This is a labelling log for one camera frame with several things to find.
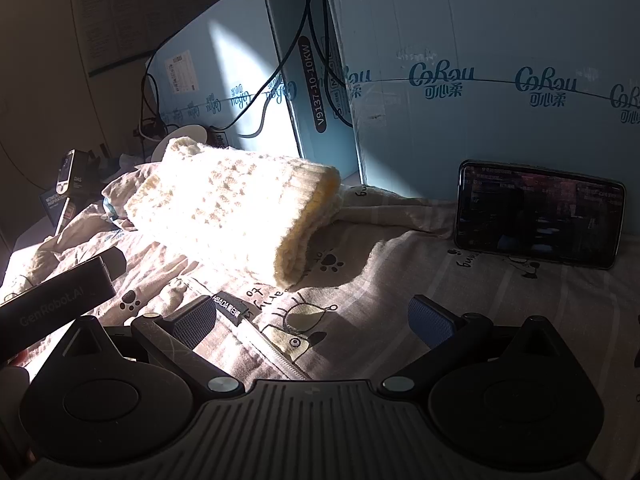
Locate dark small device box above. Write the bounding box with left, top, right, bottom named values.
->
left=40, top=149, right=101, bottom=233

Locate cream knitted sweater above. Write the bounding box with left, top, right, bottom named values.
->
left=122, top=137, right=343, bottom=289

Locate small light blue cardboard box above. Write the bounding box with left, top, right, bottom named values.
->
left=145, top=0, right=361, bottom=186

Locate thin black cable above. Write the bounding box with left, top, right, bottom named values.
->
left=141, top=0, right=266, bottom=133

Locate large light blue cardboard box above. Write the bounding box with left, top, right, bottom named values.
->
left=318, top=0, right=640, bottom=202

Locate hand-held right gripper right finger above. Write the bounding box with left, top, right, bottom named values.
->
left=378, top=295, right=593, bottom=396

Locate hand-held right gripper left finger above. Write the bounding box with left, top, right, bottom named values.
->
left=35, top=295, right=246, bottom=401

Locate thick black cable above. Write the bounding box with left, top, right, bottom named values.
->
left=220, top=0, right=323, bottom=138

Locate black smartphone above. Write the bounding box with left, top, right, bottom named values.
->
left=454, top=160, right=627, bottom=271

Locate printed striped bed sheet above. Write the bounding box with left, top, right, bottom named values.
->
left=0, top=160, right=640, bottom=396

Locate wall poster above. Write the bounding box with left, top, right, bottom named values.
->
left=70, top=0, right=221, bottom=78

